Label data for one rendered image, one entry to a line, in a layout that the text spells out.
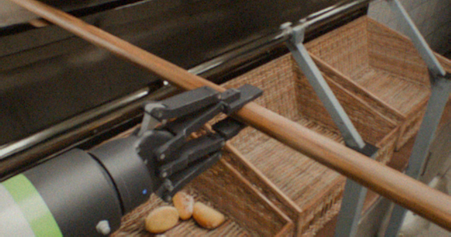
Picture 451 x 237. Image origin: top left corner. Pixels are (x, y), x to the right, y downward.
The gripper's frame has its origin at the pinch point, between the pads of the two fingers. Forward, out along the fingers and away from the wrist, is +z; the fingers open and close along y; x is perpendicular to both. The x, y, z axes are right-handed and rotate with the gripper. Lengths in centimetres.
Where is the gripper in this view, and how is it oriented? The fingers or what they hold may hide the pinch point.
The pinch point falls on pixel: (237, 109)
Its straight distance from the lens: 51.2
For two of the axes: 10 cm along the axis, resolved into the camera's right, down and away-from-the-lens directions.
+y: 0.0, 8.4, 5.4
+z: 7.0, -3.9, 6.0
